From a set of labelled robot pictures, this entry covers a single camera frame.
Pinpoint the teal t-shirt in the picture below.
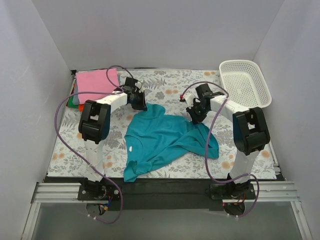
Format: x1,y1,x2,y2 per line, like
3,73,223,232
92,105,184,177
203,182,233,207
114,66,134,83
123,103,220,182

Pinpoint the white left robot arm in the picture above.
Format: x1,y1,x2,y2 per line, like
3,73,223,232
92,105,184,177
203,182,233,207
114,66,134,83
78,77,147,200

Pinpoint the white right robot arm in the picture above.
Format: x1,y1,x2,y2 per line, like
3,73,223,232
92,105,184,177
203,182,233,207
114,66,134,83
180,81,271,200

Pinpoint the pink folded t-shirt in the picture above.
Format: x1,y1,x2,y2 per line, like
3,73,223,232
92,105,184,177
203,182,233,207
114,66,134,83
75,68,119,93

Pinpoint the white perforated plastic basket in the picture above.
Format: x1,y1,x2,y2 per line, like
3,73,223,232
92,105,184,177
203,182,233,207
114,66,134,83
219,59,272,108

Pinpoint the red folded t-shirt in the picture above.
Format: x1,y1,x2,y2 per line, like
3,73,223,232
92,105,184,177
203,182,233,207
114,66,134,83
65,83,81,109

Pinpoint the green folded t-shirt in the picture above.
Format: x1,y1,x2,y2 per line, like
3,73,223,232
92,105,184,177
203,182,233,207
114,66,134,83
66,95,80,109

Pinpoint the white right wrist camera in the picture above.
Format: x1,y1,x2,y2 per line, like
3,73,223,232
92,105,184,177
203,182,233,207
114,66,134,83
179,93,196,107

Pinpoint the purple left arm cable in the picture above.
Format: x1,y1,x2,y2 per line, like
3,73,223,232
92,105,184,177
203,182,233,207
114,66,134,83
54,65,136,224

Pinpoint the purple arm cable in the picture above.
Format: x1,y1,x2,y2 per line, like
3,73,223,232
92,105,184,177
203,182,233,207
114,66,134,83
54,65,136,224
180,81,263,218

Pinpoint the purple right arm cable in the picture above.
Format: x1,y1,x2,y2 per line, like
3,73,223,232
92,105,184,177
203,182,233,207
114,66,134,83
180,81,263,218

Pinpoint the aluminium front frame rail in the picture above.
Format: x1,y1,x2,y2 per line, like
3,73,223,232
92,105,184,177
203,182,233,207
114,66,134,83
21,181,312,240

